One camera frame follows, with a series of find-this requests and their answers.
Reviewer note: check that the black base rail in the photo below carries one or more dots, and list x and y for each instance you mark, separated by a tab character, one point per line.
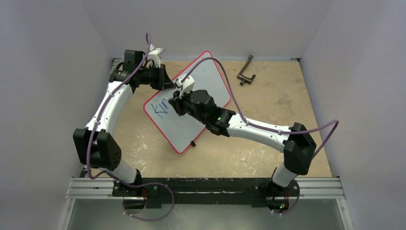
256	192

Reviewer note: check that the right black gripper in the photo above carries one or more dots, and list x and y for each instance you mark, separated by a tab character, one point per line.
183	105

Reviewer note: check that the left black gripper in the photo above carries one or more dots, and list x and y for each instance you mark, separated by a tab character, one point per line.
164	82

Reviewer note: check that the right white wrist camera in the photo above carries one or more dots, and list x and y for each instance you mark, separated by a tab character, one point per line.
184	84

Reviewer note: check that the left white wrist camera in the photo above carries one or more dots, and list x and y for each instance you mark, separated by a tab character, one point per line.
155	54

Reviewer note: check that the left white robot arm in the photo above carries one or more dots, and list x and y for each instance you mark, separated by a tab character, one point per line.
95	145

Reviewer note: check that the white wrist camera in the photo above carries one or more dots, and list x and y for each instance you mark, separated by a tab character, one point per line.
155	54
184	84

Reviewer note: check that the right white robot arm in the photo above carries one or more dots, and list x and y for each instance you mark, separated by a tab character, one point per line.
294	142

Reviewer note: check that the red framed whiteboard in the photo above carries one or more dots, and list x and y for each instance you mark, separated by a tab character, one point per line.
180	131

